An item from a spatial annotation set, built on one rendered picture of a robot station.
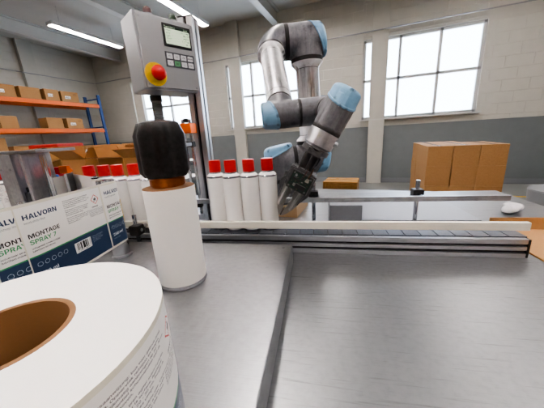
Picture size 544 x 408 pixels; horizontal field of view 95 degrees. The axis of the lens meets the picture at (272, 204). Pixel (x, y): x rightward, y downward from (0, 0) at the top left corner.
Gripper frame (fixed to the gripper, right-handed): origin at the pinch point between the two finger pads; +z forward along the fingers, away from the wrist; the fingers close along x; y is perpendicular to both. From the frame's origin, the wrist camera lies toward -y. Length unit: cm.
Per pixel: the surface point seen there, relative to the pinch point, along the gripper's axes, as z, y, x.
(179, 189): -5.1, 31.1, -17.5
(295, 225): 0.4, 4.8, 5.0
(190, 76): -20.7, -9.6, -43.6
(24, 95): 195, -435, -619
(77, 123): 234, -530, -572
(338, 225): -5.2, 4.8, 14.8
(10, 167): 19, 16, -68
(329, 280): 2.9, 18.9, 16.0
